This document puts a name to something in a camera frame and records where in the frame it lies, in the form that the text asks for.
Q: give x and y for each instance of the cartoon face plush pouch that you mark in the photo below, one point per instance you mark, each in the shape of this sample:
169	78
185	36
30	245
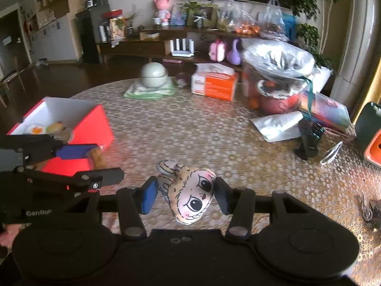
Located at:
187	190

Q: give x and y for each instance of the potted green tree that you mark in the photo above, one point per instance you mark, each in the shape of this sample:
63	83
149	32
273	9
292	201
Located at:
313	32

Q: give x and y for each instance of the pink pig plush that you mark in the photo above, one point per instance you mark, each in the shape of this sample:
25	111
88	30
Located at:
162	14

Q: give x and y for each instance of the plastic bag of fruit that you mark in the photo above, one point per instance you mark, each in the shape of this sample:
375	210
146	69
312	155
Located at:
275	76

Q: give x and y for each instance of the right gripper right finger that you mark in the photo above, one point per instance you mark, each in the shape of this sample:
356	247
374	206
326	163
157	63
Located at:
240	204

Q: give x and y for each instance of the wooden tv console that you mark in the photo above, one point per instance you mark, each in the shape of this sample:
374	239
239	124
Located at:
158	43

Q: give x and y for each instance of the black cabinet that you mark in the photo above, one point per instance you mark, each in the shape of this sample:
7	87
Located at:
88	22

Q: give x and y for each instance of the red cardboard box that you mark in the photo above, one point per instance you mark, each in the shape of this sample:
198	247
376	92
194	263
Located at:
85	121

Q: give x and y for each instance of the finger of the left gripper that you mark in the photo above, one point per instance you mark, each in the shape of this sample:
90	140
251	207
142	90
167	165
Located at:
77	151
79	182

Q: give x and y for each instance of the colourful book stack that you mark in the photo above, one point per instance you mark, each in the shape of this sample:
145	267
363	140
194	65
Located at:
325	111

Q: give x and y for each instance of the white standing air conditioner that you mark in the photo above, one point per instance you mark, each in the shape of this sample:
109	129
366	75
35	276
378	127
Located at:
362	30

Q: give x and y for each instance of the wooden photo frame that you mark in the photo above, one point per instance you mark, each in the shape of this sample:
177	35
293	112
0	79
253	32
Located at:
208	14

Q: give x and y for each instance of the clear bag of oranges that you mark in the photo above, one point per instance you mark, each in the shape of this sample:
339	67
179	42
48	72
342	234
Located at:
233	19

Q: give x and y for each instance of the green orange retro radio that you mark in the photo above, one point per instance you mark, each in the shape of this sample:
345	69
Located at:
367	130

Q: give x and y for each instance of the folded green white cloth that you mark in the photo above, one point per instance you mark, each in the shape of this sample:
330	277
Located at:
138	91

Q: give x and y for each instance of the white wifi router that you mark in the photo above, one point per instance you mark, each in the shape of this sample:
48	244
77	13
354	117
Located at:
183	47

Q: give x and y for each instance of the lace patterned tablecloth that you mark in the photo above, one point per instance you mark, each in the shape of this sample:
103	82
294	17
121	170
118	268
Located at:
218	135

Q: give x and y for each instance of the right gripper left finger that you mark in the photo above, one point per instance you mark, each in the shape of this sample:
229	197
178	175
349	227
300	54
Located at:
131	204

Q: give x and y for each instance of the purple vase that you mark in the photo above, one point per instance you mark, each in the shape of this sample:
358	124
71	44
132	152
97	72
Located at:
233	56

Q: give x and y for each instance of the white green plastic bag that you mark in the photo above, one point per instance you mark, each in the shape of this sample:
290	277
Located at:
36	129

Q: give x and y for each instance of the clear bag on console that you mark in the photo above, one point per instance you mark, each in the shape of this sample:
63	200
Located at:
272	25

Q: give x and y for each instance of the black folding umbrella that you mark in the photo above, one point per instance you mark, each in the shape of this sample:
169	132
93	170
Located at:
311	134

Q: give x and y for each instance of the orange white tissue box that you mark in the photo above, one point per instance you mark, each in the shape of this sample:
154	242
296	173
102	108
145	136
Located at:
214	80

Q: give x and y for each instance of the white padded envelope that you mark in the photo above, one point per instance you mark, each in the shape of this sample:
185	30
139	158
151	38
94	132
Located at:
278	127

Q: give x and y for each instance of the biscuit snack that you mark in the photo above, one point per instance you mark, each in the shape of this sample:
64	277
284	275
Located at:
96	158

